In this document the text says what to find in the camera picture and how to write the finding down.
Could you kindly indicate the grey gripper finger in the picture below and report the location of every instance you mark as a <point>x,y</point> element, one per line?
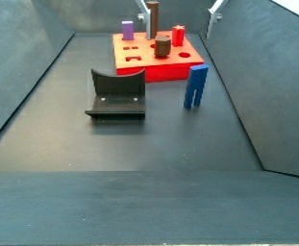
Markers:
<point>214,15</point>
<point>144,16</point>

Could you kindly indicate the blue square-circle peg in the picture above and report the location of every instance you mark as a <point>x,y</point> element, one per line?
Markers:
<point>195,85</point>

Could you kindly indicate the red peg board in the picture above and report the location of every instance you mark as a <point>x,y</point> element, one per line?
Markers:
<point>133,56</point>

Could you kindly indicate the tall brown cylinder peg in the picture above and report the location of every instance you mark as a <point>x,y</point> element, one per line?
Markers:
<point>152,4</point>

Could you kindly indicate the purple hexagonal peg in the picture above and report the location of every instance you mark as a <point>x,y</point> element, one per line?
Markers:
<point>127,30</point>

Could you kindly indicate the short brown peg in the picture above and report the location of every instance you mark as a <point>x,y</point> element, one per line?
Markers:
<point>161,47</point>

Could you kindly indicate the red star peg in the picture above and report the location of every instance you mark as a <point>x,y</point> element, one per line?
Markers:
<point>178,34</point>

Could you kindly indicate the black curved stand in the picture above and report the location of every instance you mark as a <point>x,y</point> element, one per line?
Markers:
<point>119,95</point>

